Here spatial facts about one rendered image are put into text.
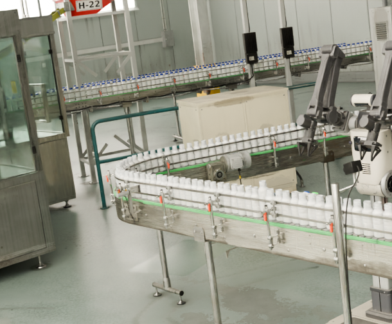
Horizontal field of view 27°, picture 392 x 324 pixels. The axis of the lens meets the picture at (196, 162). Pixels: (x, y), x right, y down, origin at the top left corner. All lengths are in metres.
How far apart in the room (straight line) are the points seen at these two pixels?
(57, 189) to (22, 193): 2.40
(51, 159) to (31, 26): 1.55
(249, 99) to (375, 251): 5.08
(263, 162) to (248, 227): 1.95
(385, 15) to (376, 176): 5.89
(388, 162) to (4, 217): 3.83
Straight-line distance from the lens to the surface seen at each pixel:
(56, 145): 9.68
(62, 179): 9.75
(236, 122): 8.72
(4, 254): 7.35
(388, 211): 3.82
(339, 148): 6.67
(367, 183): 4.64
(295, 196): 4.19
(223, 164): 6.08
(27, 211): 7.40
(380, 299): 4.86
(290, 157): 6.45
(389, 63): 4.36
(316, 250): 4.13
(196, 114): 8.56
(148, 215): 5.17
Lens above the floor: 2.15
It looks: 11 degrees down
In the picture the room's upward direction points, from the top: 7 degrees counter-clockwise
